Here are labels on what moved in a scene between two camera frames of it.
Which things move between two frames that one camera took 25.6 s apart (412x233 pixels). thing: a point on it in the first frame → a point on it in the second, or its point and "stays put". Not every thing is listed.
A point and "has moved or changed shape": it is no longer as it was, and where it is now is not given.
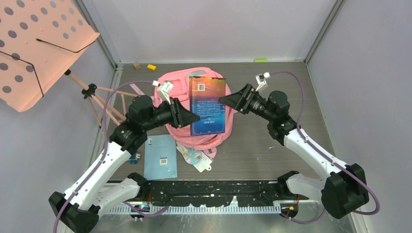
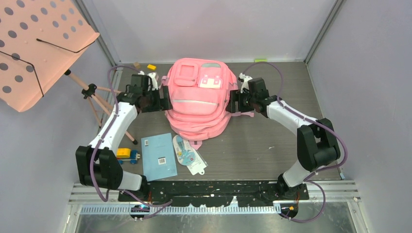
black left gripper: (180, 116) → (162, 104)
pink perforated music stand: (40, 41) stays put
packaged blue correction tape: (199, 159) has moved or changed shape
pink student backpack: (209, 142) → (199, 89)
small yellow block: (151, 67) stays put
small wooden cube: (137, 65) stays put
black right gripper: (241, 101) stays put
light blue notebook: (160, 160) stays put
